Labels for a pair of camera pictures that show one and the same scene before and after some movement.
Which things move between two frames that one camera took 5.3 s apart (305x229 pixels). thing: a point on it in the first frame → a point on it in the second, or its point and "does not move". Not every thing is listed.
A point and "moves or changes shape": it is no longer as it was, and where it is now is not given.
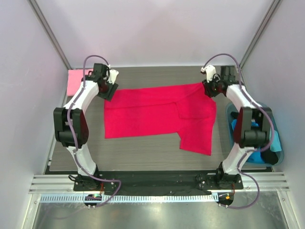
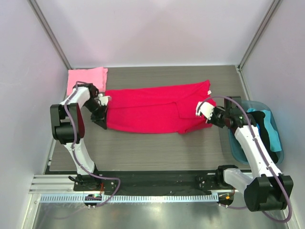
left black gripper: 108,90 → 100,115
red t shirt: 187,110 moves or changes shape
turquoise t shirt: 276,146 does not move
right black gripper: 208,88 → 215,118
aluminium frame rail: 43,183 does not move
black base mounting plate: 156,182 does not move
